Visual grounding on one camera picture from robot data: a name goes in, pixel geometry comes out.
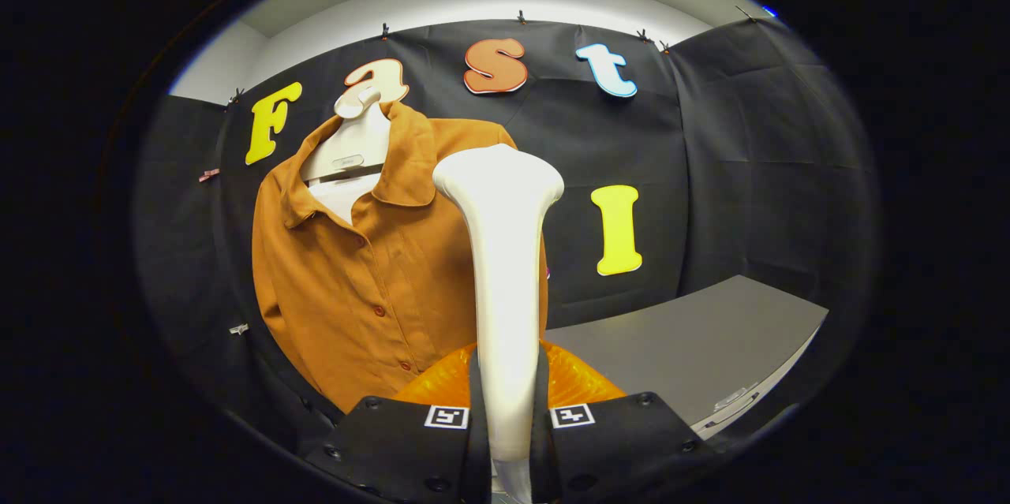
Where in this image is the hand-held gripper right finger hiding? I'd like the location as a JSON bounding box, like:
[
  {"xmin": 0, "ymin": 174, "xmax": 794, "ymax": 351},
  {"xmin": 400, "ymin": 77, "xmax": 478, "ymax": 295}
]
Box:
[{"xmin": 530, "ymin": 340, "xmax": 720, "ymax": 504}]

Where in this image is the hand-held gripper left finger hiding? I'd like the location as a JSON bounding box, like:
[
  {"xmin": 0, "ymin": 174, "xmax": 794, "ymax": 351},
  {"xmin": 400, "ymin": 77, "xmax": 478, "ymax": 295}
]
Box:
[{"xmin": 304, "ymin": 342, "xmax": 492, "ymax": 504}]

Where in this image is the orange button-up shirt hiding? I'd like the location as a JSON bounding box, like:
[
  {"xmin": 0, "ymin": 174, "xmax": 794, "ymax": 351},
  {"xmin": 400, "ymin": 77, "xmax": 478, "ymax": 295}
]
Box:
[{"xmin": 252, "ymin": 100, "xmax": 550, "ymax": 415}]

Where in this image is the grey cabinet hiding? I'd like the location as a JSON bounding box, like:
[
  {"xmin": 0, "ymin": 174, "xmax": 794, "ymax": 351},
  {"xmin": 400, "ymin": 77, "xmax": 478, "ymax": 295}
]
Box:
[{"xmin": 543, "ymin": 274, "xmax": 830, "ymax": 441}]

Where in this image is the white mannequin torso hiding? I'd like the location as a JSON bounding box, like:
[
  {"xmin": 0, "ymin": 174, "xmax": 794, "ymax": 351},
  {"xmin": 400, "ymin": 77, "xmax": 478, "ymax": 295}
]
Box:
[{"xmin": 300, "ymin": 86, "xmax": 394, "ymax": 226}]

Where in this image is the black backdrop cloth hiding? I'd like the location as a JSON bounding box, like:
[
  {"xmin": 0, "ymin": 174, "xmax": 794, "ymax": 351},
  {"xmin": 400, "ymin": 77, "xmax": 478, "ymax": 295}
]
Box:
[{"xmin": 134, "ymin": 15, "xmax": 881, "ymax": 461}]

